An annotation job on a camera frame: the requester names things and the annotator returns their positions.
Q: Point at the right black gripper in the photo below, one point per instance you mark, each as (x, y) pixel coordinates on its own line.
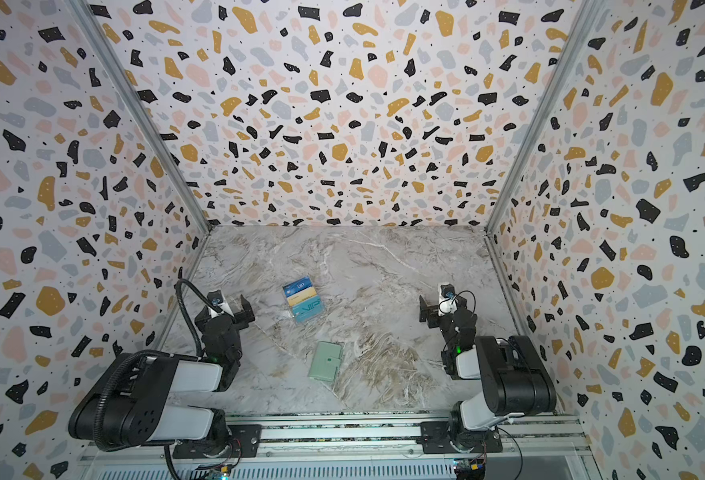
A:
(439, 314)

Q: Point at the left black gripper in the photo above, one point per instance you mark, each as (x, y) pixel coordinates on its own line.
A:
(235, 312)

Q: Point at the teal VIP credit card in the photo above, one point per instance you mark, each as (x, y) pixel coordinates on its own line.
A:
(308, 309)

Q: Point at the green card holder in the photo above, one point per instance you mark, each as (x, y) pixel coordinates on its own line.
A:
(326, 362)

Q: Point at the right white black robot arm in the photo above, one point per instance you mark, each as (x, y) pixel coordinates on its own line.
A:
(514, 382)

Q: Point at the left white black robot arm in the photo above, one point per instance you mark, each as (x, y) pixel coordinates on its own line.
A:
(129, 406)

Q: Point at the dark blue credit card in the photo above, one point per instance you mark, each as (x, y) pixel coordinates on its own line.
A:
(297, 286)

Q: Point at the beige credit card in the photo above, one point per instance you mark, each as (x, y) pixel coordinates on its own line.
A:
(302, 296)

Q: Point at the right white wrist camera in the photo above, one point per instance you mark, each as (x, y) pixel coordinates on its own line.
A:
(445, 306)

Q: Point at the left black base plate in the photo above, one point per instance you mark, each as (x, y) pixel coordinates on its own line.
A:
(231, 442)

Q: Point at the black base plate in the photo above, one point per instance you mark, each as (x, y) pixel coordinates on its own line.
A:
(450, 437)
(231, 442)

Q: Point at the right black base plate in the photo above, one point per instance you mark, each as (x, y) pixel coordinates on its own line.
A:
(450, 437)

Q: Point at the aluminium rail frame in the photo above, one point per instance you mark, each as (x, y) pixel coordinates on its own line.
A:
(412, 445)

